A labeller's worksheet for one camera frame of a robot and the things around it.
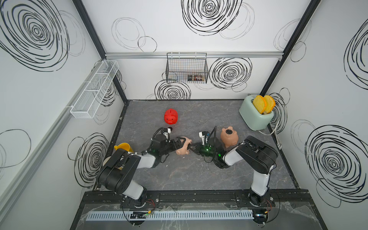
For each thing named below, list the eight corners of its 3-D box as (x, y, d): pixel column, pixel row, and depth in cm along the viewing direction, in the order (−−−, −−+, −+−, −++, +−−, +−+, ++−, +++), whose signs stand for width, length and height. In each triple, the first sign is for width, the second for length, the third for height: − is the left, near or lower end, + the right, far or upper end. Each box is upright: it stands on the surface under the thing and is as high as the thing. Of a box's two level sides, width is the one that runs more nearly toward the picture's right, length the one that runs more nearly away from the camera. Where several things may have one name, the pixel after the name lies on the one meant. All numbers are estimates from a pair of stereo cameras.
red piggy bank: (163, 125, 106) (161, 117, 99) (169, 114, 113) (167, 106, 106) (174, 128, 104) (173, 120, 97) (179, 116, 111) (178, 108, 104)
